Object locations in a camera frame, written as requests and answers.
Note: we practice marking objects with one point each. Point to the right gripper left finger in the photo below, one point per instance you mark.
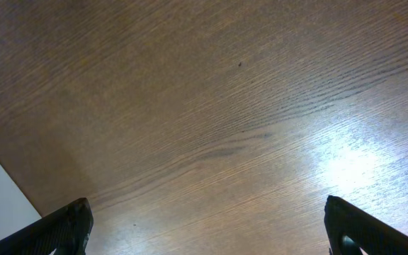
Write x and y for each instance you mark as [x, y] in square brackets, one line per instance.
[64, 231]

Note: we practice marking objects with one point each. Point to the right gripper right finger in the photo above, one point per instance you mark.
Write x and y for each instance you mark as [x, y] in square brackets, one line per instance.
[352, 231]

